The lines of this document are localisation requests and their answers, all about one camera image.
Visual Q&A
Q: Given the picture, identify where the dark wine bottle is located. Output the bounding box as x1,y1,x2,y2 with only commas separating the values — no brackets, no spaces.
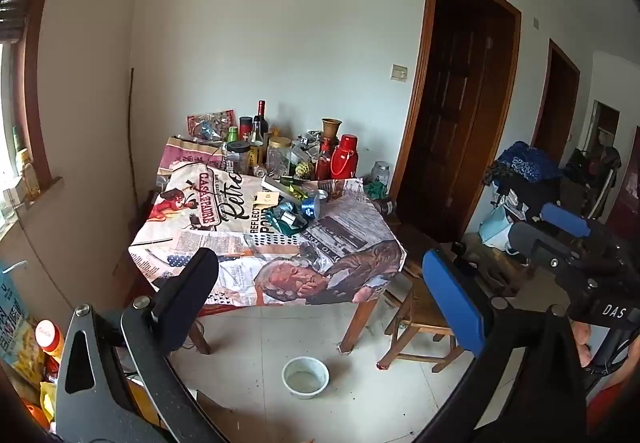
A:
252,100,269,144

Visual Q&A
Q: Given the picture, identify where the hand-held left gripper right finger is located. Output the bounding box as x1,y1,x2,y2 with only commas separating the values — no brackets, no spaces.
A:
415,248,592,443

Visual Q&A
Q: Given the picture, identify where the person's right hand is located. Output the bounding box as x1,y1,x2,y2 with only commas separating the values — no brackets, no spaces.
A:
571,321,594,370

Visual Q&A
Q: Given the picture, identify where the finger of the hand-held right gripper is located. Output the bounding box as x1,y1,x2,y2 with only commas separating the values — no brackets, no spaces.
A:
541,202,592,239
506,220,602,287

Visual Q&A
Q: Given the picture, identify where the light blue plastic bag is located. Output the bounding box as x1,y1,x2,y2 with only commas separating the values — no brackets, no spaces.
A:
478,205,514,252

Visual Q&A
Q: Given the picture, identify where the brown clay vase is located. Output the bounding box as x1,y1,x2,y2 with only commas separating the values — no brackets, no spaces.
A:
321,118,343,144

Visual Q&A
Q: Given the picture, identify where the brown window frame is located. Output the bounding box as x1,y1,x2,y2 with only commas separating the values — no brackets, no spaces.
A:
0,0,76,224

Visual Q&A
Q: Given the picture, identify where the red thermos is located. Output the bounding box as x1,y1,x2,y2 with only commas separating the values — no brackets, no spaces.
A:
332,134,361,180

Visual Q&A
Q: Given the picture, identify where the person's right forearm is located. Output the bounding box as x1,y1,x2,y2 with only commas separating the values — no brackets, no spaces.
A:
611,338,640,391

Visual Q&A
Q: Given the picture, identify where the black lid glass jar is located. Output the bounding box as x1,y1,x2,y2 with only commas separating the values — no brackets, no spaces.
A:
225,140,251,176

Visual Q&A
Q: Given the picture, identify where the orange lid bottle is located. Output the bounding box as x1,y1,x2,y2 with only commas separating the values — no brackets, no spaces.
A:
35,319,66,365

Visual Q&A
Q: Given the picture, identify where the orange garment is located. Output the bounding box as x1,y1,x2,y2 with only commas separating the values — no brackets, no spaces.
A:
586,380,632,434

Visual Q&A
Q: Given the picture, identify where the yellow oil bottle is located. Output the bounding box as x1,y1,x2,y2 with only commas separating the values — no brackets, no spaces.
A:
17,148,41,200

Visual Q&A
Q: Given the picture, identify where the clear bottle yellow label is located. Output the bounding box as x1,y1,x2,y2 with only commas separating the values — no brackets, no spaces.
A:
248,117,265,164

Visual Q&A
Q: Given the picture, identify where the red sauce bottle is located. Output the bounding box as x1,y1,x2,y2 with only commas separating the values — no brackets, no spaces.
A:
315,139,334,180

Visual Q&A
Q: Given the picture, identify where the red snack packet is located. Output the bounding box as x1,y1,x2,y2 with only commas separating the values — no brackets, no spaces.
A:
187,109,237,144

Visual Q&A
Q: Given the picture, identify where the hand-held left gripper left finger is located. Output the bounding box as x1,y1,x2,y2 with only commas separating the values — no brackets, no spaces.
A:
54,247,237,443

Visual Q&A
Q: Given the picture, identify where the white plastic bowl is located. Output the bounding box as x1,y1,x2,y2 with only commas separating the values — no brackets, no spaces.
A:
281,357,330,399

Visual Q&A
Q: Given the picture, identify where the wooden table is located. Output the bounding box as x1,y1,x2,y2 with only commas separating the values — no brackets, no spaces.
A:
187,293,387,356

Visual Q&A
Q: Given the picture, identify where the silver foil packaging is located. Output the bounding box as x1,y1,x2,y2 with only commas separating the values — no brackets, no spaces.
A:
292,132,322,164

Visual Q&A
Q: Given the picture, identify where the dark wooden door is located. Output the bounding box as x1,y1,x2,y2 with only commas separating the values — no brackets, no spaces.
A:
531,39,581,164
397,0,522,243

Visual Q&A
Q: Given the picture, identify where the blue clothes pile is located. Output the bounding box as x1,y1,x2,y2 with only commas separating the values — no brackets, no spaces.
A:
482,141,564,184

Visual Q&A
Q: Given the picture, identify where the printed tablecloth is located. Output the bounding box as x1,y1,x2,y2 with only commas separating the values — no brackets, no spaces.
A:
127,163,407,308

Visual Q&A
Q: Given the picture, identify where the gold lid glass jar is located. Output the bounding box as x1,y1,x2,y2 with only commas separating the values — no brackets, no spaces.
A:
266,137,292,176

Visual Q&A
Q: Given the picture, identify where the pink printed woven bag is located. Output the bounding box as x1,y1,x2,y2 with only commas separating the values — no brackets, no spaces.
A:
159,135,236,180

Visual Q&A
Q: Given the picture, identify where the wooden stool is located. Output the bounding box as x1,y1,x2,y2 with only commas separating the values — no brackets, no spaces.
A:
376,223,467,375

